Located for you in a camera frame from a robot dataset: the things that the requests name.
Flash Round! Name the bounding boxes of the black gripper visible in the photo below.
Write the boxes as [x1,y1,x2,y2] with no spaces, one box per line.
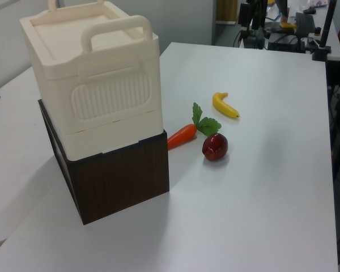
[238,0,269,31]

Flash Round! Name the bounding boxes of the cream plastic toy cabinet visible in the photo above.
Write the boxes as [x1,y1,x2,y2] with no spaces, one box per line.
[19,0,161,162]

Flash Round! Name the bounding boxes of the light wooden panel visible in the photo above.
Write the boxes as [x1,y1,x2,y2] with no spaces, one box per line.
[215,0,239,25]

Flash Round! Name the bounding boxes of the flat black device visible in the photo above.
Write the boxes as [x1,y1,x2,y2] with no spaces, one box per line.
[267,33,306,53]

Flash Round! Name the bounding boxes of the white box with black knob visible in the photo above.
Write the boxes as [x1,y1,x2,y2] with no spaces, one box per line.
[306,26,333,54]

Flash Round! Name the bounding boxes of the black clamped pole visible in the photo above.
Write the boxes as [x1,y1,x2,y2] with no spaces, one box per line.
[312,0,338,61]

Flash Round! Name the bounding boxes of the yellow toy banana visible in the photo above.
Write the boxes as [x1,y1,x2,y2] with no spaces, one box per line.
[212,92,241,119]

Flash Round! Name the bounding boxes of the dark red toy apple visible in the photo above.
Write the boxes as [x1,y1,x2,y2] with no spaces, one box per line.
[202,132,230,162]

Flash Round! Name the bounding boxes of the orange toy carrot with leaves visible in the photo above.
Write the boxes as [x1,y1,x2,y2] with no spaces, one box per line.
[167,101,222,150]

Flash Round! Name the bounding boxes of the dark brown wooden box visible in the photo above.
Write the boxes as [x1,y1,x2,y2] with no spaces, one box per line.
[37,99,171,226]

